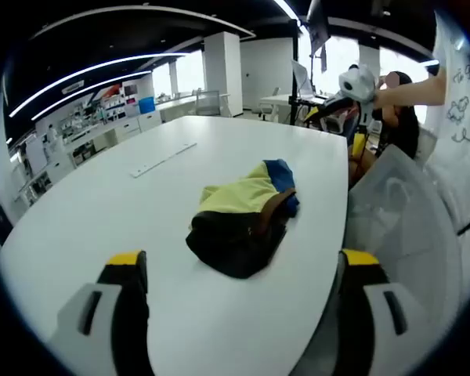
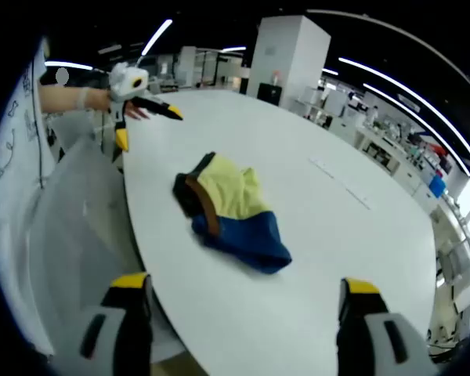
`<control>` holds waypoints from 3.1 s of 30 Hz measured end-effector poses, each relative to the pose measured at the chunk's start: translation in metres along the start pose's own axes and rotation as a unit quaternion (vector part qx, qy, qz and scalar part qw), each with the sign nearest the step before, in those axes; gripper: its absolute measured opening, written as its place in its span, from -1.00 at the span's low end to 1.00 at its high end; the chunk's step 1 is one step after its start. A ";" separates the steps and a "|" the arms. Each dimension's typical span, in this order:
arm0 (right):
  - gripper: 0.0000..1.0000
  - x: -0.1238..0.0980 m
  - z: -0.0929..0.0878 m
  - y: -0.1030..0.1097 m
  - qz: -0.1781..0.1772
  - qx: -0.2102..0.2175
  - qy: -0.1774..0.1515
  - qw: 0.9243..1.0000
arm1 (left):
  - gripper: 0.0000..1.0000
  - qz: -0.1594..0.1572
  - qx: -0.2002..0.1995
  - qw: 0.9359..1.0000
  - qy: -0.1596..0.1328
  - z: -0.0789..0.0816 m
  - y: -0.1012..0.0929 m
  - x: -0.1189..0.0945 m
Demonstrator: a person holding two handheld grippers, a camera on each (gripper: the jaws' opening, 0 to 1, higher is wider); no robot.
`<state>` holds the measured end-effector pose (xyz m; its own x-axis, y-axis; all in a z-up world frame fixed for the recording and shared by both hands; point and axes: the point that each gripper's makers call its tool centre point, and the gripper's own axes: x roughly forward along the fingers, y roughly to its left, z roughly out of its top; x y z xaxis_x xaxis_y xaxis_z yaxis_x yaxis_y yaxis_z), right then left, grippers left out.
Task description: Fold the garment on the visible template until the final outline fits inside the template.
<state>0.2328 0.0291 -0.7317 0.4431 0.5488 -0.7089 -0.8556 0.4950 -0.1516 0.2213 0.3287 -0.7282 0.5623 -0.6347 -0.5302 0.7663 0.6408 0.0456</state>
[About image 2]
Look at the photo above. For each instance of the blue bin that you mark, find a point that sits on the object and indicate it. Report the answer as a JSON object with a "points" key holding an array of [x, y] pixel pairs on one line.
{"points": [[437, 186]]}

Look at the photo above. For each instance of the white square pillar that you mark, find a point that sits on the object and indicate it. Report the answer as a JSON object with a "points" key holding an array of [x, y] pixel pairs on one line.
{"points": [[286, 55]]}

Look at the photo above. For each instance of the yellow and grey garment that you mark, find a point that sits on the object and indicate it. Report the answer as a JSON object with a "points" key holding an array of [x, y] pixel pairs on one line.
{"points": [[227, 188]]}

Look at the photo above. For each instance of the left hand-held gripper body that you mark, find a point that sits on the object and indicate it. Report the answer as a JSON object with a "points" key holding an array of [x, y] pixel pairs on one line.
{"points": [[123, 84]]}

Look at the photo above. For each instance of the person's left hand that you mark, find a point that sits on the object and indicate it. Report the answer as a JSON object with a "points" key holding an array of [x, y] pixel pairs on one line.
{"points": [[96, 98]]}

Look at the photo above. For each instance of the ceiling light strip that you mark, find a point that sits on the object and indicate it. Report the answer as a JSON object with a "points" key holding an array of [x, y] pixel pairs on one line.
{"points": [[411, 117], [415, 98]]}

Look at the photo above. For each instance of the black box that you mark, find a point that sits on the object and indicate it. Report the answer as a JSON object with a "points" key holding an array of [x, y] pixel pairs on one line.
{"points": [[269, 94]]}

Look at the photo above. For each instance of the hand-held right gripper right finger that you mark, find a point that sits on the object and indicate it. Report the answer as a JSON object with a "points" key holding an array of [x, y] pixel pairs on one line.
{"points": [[356, 325]]}

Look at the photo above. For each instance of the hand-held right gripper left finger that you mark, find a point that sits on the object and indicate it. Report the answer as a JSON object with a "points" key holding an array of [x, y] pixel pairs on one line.
{"points": [[135, 325]]}

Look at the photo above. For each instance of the white lab counter row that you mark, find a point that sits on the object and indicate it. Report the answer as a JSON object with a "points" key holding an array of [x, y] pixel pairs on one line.
{"points": [[395, 164]]}

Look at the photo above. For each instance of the person's white printed shirt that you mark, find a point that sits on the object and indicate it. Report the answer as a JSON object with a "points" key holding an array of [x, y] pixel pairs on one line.
{"points": [[11, 196]]}

